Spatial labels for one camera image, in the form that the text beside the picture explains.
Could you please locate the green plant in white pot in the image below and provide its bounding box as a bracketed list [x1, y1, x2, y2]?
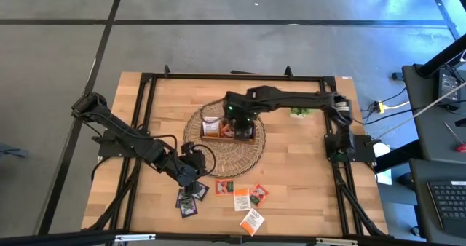
[290, 106, 314, 119]

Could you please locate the black aluminium table frame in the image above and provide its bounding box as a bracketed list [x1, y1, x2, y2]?
[87, 66, 390, 239]

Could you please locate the black rig beam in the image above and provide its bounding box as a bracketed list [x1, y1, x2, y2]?
[0, 229, 466, 246]

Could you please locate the round woven placemat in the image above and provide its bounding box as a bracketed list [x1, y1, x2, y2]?
[183, 101, 266, 178]

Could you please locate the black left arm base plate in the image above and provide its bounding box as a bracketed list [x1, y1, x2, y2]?
[98, 129, 151, 159]

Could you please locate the grey floor object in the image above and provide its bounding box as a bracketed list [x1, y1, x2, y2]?
[0, 143, 30, 159]

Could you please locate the black keyboard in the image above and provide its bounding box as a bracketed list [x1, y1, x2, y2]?
[427, 180, 466, 239]

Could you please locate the white orange Tazo tea packet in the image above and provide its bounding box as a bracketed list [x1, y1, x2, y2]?
[202, 116, 222, 138]
[233, 188, 252, 213]
[239, 207, 266, 237]

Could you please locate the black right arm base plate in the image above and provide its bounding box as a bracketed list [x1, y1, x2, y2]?
[325, 133, 376, 163]

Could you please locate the dark keyboard desk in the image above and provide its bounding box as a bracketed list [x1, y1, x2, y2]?
[409, 158, 466, 245]

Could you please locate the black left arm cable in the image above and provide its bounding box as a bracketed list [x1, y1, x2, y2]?
[156, 135, 218, 178]

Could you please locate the grey side desk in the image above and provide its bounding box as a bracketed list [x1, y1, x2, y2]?
[402, 63, 466, 156]

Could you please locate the black power adapter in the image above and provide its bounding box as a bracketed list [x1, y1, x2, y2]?
[438, 68, 462, 102]

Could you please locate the white thin rod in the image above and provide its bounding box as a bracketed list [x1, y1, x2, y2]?
[374, 81, 466, 140]

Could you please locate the red handled screwdriver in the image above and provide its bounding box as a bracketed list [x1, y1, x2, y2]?
[443, 121, 466, 153]

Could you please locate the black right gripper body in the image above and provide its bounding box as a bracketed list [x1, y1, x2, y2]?
[223, 90, 260, 132]

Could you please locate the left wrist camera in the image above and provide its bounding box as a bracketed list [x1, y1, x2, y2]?
[181, 142, 208, 167]

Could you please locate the black diagonal beam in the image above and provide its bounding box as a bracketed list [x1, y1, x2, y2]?
[416, 33, 466, 78]

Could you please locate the dark purple tea packet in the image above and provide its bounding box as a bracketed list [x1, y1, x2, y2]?
[178, 197, 199, 218]
[238, 126, 256, 141]
[191, 180, 210, 202]
[175, 187, 190, 209]

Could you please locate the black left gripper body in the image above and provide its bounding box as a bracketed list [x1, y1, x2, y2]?
[159, 151, 207, 189]

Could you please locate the brown wooden tea box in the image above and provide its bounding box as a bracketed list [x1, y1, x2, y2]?
[200, 114, 257, 145]

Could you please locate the silver beam bracket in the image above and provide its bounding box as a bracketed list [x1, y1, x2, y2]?
[315, 237, 358, 246]
[114, 233, 157, 243]

